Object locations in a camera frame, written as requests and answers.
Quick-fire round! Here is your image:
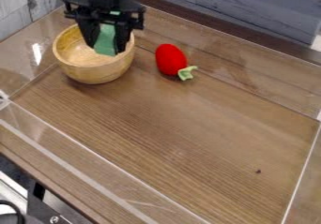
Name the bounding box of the red felt strawberry toy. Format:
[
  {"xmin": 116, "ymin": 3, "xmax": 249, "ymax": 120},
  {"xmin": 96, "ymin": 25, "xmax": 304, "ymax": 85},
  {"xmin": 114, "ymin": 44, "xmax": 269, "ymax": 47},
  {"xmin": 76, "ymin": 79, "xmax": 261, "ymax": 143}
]
[{"xmin": 155, "ymin": 43, "xmax": 197, "ymax": 81}]

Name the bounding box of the green rectangular block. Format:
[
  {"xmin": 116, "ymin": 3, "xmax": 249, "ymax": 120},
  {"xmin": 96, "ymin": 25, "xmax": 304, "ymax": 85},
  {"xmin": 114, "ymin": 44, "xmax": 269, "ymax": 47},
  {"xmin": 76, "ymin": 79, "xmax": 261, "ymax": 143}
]
[{"xmin": 94, "ymin": 23, "xmax": 118, "ymax": 56}]

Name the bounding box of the black metal table bracket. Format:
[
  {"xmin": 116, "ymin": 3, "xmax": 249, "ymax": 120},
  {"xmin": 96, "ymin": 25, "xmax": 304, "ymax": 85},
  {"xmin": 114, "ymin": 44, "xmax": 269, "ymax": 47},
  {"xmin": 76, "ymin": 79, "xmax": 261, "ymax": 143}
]
[{"xmin": 27, "ymin": 181, "xmax": 72, "ymax": 224}]

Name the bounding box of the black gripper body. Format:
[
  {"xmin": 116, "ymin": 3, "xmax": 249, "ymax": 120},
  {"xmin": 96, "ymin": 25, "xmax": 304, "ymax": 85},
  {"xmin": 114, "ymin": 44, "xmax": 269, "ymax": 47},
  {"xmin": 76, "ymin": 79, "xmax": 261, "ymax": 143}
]
[{"xmin": 63, "ymin": 0, "xmax": 146, "ymax": 30}]

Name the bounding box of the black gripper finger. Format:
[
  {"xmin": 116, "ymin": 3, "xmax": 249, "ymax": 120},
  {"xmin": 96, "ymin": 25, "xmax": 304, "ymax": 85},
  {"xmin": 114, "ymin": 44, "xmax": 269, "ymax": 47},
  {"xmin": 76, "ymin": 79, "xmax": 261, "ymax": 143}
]
[
  {"xmin": 75, "ymin": 16, "xmax": 100, "ymax": 48},
  {"xmin": 115, "ymin": 22, "xmax": 132, "ymax": 53}
]

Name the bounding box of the grey blue sofa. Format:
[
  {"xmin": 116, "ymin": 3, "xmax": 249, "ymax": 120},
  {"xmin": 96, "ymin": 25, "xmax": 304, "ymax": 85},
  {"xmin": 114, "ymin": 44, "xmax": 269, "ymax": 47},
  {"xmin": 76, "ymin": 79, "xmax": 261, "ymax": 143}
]
[{"xmin": 178, "ymin": 0, "xmax": 321, "ymax": 45}]

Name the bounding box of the black cable bottom left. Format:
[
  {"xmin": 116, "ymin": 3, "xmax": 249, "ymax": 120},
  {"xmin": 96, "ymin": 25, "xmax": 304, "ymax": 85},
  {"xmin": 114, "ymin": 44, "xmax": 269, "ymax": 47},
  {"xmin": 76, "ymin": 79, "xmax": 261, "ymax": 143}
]
[{"xmin": 0, "ymin": 199, "xmax": 28, "ymax": 224}]

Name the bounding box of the light brown wooden bowl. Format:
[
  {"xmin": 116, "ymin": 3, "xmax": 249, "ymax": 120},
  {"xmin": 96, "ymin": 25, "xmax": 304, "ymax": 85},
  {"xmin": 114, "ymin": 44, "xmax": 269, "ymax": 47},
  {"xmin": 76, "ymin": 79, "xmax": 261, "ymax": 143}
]
[{"xmin": 52, "ymin": 24, "xmax": 135, "ymax": 84}]

